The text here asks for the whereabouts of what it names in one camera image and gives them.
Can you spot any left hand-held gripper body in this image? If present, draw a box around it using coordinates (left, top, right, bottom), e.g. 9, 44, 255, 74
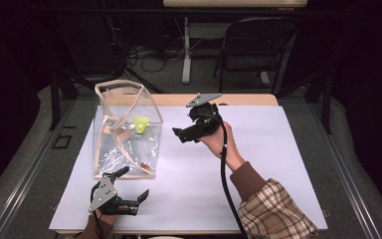
89, 176, 140, 216

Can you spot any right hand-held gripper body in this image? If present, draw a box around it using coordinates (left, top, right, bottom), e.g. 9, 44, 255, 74
185, 92, 224, 140

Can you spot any transparent bag with beige trim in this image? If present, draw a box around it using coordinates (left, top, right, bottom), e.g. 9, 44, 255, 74
93, 79, 164, 180

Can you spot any yellow shuttlecock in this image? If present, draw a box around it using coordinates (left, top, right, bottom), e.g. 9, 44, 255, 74
132, 115, 151, 135

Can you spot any person's left hand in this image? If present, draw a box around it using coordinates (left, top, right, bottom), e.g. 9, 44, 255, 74
94, 204, 129, 226

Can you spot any person's right hand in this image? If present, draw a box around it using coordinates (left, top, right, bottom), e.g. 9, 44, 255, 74
198, 120, 247, 172

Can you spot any white table mat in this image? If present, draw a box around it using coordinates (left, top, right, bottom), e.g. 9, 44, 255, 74
49, 105, 328, 232

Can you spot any wooden table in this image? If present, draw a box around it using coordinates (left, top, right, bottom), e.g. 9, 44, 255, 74
49, 93, 328, 236

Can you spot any black tripod leg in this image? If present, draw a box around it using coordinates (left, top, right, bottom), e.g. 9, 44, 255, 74
124, 67, 167, 95

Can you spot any black folding chair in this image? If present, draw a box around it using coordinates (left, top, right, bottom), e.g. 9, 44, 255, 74
212, 17, 298, 96

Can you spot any black metal stand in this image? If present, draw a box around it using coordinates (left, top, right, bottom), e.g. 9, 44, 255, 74
306, 71, 333, 135
48, 71, 78, 131

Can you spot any white desk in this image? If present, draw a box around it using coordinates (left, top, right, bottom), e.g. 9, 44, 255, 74
162, 0, 308, 85

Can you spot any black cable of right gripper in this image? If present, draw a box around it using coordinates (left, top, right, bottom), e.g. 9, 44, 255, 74
198, 113, 251, 239

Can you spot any black square floor frame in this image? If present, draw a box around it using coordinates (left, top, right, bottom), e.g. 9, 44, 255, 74
52, 132, 74, 150

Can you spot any aluminium floor rail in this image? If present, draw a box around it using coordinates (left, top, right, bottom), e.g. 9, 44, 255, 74
306, 99, 382, 239
0, 99, 78, 239

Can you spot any bundle of floor cables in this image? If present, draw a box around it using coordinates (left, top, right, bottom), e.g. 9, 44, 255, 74
125, 41, 187, 74

